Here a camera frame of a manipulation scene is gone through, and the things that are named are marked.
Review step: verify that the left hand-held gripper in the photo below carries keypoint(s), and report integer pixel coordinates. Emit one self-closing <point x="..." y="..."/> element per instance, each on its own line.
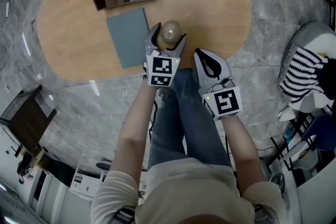
<point x="161" y="68"/>

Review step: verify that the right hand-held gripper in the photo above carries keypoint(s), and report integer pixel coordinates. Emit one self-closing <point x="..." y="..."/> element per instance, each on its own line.
<point x="225" y="102"/>

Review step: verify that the small glass jar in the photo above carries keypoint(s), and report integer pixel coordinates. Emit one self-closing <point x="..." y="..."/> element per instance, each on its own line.
<point x="170" y="31"/>

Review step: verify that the person's left forearm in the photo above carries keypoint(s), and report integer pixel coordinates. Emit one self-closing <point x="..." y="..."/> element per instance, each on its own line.
<point x="131" y="139"/>

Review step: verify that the person's right forearm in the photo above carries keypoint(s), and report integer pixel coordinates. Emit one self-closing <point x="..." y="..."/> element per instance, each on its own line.
<point x="244" y="152"/>

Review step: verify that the wooden coffee table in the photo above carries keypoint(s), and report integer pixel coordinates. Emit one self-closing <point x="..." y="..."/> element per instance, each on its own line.
<point x="210" y="8"/>

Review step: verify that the grey notebook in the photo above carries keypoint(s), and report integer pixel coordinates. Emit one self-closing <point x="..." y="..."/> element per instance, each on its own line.
<point x="128" y="39"/>

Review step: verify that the person's blue jeans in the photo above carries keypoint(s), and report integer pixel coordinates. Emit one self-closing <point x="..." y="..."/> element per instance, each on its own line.
<point x="183" y="126"/>

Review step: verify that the white cloth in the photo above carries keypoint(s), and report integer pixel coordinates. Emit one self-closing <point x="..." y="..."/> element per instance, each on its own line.
<point x="287" y="114"/>

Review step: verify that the black white striped blanket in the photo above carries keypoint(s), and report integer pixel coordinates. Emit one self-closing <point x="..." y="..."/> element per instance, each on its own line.
<point x="299" y="76"/>

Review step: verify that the white grey beanbag chair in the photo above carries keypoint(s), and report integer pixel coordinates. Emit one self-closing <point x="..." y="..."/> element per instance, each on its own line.
<point x="304" y="36"/>

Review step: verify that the black clothing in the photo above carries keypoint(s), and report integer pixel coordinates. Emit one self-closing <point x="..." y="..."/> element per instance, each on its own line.
<point x="329" y="78"/>

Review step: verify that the person's white shirt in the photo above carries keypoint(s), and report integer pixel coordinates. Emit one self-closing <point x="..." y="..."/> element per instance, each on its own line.
<point x="189" y="191"/>

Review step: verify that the blue chair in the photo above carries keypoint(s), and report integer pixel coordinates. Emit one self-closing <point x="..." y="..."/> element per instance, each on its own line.
<point x="323" y="128"/>

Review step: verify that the dark wooden stool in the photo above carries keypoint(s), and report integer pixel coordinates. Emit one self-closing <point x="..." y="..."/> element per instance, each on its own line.
<point x="29" y="120"/>

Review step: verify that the white power strip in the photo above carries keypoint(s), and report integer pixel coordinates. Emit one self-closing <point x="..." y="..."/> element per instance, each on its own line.
<point x="7" y="11"/>

